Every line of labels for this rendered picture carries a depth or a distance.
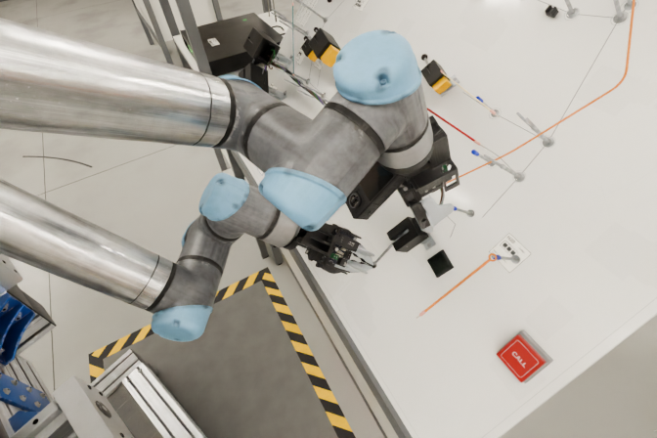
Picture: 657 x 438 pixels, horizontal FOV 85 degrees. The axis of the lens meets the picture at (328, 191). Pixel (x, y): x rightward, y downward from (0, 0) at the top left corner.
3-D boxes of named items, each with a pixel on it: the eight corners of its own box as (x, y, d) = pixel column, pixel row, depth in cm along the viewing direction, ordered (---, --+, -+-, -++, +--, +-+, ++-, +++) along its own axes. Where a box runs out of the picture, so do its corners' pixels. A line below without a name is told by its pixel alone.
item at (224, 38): (207, 81, 130) (201, 64, 126) (184, 46, 153) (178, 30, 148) (289, 56, 140) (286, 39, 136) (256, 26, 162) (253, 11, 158)
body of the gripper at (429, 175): (460, 188, 52) (456, 146, 42) (408, 216, 53) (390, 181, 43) (434, 150, 56) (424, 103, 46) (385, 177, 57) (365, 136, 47)
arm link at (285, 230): (252, 236, 63) (271, 194, 65) (274, 244, 66) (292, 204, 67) (268, 243, 57) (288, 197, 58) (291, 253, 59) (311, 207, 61)
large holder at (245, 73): (286, 58, 120) (250, 38, 109) (289, 105, 114) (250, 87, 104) (274, 68, 124) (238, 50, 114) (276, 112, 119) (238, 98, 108)
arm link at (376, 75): (306, 77, 33) (364, 11, 34) (344, 140, 43) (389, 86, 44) (370, 109, 29) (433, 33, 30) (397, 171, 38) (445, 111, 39)
